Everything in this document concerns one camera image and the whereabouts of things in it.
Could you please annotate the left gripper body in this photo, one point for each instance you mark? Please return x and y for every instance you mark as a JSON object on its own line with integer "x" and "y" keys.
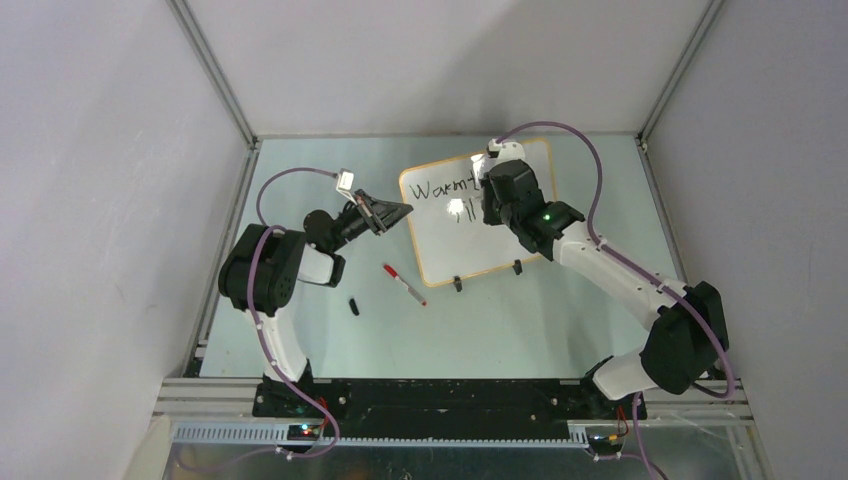
{"x": 368, "y": 212}

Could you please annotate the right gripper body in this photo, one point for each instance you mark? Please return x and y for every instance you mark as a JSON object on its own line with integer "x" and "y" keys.
{"x": 493, "y": 211}

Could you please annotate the yellow framed whiteboard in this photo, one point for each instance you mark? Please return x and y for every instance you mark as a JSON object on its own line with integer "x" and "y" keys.
{"x": 448, "y": 234}

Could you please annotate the red capped marker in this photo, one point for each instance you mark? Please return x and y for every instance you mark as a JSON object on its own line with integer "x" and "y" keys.
{"x": 405, "y": 285}

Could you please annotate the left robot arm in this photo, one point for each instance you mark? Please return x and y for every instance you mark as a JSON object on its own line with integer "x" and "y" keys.
{"x": 261, "y": 272}

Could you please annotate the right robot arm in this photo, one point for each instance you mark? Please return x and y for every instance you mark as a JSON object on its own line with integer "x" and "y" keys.
{"x": 686, "y": 324}

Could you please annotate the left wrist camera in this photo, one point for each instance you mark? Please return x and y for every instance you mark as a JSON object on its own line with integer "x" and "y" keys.
{"x": 344, "y": 183}

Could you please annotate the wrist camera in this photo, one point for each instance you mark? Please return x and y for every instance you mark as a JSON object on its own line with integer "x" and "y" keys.
{"x": 498, "y": 151}
{"x": 344, "y": 183}

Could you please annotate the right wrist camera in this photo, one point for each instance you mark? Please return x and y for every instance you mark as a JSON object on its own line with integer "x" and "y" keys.
{"x": 498, "y": 151}

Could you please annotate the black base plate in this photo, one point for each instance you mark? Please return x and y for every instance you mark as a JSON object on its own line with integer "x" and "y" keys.
{"x": 444, "y": 409}

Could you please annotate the aluminium frame rail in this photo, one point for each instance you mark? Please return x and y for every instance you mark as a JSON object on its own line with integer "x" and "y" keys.
{"x": 206, "y": 57}

